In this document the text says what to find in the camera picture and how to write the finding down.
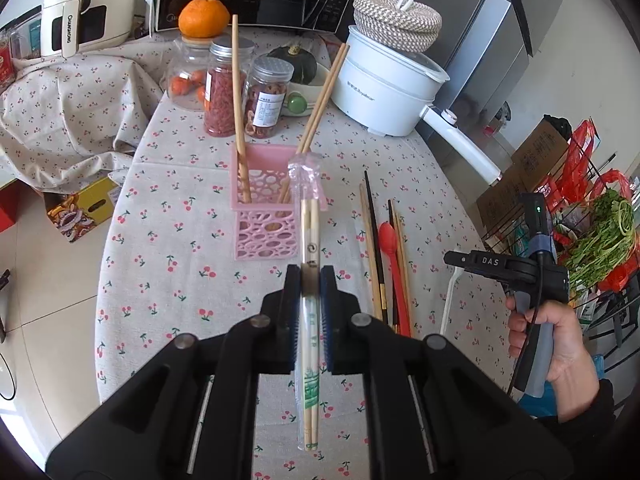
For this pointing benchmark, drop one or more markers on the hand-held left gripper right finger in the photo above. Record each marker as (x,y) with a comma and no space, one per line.
(327,315)

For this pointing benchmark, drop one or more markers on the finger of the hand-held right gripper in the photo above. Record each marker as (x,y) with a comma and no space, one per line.
(475,262)

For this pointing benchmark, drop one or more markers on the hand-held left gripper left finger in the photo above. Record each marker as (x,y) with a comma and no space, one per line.
(295,315)

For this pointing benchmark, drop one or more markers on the black chopstick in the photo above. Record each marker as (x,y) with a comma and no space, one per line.
(375,245)
(394,315)

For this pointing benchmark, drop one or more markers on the pink perforated utensil holder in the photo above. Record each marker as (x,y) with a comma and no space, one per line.
(265,240)

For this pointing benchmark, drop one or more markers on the plastic-wrapped disposable chopsticks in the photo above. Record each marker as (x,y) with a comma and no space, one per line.
(310,230)

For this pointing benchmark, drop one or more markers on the red plastic spoon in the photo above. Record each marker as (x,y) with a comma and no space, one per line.
(387,237)

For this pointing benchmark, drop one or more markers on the person's right forearm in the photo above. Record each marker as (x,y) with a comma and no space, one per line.
(602,407)

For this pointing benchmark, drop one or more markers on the person's right hand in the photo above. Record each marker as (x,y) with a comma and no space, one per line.
(570,355)

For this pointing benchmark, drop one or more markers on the bunch of green herbs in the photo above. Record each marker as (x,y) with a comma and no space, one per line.
(600,240)

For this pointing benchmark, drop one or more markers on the red snack packet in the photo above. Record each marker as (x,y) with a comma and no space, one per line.
(552,192)

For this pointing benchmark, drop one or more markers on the blue plastic item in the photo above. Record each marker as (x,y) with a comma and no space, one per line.
(537,402)

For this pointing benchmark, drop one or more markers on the brown cardboard box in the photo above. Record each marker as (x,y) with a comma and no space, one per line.
(535,155)

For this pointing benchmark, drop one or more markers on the cherry print tablecloth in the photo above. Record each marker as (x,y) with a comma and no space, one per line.
(175,270)

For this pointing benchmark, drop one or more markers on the red plastic bag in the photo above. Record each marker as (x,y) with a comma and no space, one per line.
(580,155)

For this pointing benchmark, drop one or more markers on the white electric cooking pot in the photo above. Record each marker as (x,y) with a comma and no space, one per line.
(385,90)

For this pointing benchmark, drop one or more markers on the green round fruit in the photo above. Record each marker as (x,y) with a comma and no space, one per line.
(295,104)

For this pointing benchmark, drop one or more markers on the jar of dried fruit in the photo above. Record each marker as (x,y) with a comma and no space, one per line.
(267,105)

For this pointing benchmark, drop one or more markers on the grey refrigerator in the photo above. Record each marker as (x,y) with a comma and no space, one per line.
(495,50)

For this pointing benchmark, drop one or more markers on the white bowl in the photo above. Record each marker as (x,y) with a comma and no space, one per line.
(300,95)

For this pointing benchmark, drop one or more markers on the jar of red goji berries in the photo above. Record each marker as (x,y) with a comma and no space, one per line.
(220,100)

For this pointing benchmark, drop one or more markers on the yellow printed carton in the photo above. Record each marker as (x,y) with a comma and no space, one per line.
(82,210)

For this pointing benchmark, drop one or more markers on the dark green pumpkin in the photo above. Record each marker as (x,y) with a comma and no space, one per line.
(302,62)

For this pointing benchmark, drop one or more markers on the woven lidded basket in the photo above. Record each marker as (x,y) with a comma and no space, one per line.
(395,20)

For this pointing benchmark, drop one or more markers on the glass jar with small oranges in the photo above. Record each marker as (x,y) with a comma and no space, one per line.
(187,80)

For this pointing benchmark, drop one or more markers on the red box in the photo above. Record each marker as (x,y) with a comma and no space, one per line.
(5,210)

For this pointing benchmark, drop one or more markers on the orange mandarin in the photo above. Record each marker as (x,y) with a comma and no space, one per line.
(202,19)

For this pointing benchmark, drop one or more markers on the cream air fryer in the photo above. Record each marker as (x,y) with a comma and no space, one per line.
(90,0)

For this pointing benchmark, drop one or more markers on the clear plastic container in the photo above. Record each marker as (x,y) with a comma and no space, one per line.
(27,35)

